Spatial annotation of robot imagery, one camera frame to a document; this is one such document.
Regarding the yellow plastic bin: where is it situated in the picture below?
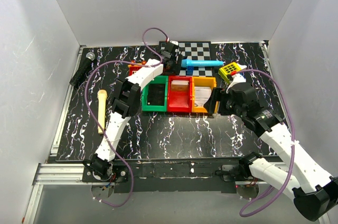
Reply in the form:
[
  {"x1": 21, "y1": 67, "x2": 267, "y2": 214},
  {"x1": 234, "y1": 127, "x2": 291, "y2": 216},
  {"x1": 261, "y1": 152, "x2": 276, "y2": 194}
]
[{"x1": 192, "y1": 77, "x2": 218, "y2": 114}]

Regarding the red toy phone booth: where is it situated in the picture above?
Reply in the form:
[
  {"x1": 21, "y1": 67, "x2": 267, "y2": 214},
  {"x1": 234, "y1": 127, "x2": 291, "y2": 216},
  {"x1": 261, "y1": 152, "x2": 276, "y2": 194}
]
[{"x1": 128, "y1": 60, "x2": 146, "y2": 76}]

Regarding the cream toy microphone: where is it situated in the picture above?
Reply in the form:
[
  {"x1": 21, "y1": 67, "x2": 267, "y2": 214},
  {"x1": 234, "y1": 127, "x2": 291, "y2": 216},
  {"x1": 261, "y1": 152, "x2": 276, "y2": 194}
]
[{"x1": 98, "y1": 89, "x2": 108, "y2": 134}]

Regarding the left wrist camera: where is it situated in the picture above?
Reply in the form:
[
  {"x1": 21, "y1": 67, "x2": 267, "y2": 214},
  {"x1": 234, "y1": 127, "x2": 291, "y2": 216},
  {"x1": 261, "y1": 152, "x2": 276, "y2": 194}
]
[{"x1": 161, "y1": 41, "x2": 179, "y2": 53}]

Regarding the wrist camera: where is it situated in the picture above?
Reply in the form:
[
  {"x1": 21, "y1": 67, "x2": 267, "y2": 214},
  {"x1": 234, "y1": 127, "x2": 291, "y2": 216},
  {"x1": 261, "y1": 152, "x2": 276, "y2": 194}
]
[
  {"x1": 228, "y1": 73, "x2": 246, "y2": 88},
  {"x1": 161, "y1": 41, "x2": 179, "y2": 53}
]

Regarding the blue toy microphone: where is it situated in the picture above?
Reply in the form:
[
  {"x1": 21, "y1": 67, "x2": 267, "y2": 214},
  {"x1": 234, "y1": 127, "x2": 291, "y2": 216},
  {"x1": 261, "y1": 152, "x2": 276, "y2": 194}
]
[{"x1": 181, "y1": 59, "x2": 224, "y2": 68}]

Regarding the blue toy brick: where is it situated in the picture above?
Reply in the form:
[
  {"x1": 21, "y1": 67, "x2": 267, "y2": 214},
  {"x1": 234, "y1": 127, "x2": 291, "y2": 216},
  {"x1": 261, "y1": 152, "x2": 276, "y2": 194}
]
[{"x1": 185, "y1": 67, "x2": 194, "y2": 76}]

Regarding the green plastic bin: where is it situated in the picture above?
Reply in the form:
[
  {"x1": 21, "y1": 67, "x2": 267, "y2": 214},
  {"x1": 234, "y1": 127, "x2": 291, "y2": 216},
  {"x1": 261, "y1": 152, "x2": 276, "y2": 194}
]
[{"x1": 142, "y1": 76, "x2": 168, "y2": 113}]

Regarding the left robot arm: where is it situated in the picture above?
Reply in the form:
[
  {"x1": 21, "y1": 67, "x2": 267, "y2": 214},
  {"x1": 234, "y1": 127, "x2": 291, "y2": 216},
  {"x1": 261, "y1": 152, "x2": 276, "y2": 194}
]
[{"x1": 83, "y1": 48, "x2": 182, "y2": 182}]

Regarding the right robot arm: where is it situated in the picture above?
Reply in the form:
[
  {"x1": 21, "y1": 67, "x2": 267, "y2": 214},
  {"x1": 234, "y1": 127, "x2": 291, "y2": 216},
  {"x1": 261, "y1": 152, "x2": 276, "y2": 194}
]
[{"x1": 204, "y1": 82, "x2": 337, "y2": 221}]

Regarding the black microphone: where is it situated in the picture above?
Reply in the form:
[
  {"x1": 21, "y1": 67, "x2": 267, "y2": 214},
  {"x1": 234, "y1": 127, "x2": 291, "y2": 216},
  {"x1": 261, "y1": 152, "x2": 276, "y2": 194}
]
[{"x1": 69, "y1": 52, "x2": 96, "y2": 89}]

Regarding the checkered board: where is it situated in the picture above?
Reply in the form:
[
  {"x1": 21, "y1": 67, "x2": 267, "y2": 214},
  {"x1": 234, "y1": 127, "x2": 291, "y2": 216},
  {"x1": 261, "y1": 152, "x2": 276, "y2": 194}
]
[{"x1": 158, "y1": 40, "x2": 213, "y2": 77}]

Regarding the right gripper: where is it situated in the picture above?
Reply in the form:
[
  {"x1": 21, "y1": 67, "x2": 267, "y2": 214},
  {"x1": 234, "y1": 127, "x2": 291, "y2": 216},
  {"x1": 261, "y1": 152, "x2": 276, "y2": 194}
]
[{"x1": 203, "y1": 87, "x2": 246, "y2": 118}]

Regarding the yellow green toy block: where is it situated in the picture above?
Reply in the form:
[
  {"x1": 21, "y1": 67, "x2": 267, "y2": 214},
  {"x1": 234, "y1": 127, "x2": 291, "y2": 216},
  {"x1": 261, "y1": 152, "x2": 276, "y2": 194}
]
[{"x1": 218, "y1": 62, "x2": 247, "y2": 85}]

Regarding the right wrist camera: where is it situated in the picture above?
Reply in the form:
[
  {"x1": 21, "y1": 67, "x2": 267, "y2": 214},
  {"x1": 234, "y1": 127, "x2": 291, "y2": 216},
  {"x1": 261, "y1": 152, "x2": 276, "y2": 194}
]
[{"x1": 228, "y1": 73, "x2": 246, "y2": 88}]

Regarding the white printed card stack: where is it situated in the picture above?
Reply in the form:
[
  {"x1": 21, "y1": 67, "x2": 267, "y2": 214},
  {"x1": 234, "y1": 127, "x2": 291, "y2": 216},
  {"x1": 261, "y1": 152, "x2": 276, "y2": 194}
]
[{"x1": 194, "y1": 86, "x2": 212, "y2": 107}]

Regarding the black card stack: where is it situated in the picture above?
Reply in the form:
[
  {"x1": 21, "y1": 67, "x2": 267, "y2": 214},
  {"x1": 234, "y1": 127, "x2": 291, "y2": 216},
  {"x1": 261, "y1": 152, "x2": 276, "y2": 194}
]
[{"x1": 147, "y1": 83, "x2": 166, "y2": 106}]

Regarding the red plastic bin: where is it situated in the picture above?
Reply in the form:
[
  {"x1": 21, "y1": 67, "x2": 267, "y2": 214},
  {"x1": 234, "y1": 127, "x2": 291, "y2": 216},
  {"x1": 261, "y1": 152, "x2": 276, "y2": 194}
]
[{"x1": 167, "y1": 76, "x2": 192, "y2": 113}]

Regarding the black base frame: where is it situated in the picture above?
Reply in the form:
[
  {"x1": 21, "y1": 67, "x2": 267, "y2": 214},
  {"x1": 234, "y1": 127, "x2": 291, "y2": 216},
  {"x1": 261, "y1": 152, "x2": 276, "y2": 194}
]
[{"x1": 81, "y1": 157, "x2": 262, "y2": 194}]

